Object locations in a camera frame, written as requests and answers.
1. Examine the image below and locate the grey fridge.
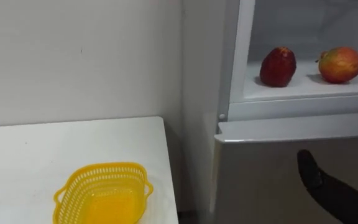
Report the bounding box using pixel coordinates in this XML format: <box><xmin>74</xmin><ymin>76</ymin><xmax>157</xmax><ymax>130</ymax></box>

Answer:
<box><xmin>209</xmin><ymin>0</ymin><xmax>358</xmax><ymax>224</ymax></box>

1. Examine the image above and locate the orange red fruit soft toy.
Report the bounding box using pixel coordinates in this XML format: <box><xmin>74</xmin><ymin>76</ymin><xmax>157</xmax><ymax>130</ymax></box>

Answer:
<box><xmin>314</xmin><ymin>46</ymin><xmax>358</xmax><ymax>85</ymax></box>

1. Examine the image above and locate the white table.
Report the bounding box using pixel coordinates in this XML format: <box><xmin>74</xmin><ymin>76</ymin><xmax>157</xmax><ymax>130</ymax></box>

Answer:
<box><xmin>0</xmin><ymin>116</ymin><xmax>180</xmax><ymax>224</ymax></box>

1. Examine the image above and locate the dark red fruit soft toy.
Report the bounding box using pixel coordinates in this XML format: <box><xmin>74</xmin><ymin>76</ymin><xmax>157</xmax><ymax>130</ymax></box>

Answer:
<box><xmin>259</xmin><ymin>46</ymin><xmax>297</xmax><ymax>88</ymax></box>

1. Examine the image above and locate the yellow plastic basket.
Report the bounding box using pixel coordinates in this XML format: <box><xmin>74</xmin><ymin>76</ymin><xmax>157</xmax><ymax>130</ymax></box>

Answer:
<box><xmin>52</xmin><ymin>161</ymin><xmax>154</xmax><ymax>224</ymax></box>

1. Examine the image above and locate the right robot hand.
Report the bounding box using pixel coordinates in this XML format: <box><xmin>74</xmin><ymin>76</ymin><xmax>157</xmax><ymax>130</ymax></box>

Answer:
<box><xmin>296</xmin><ymin>149</ymin><xmax>358</xmax><ymax>224</ymax></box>

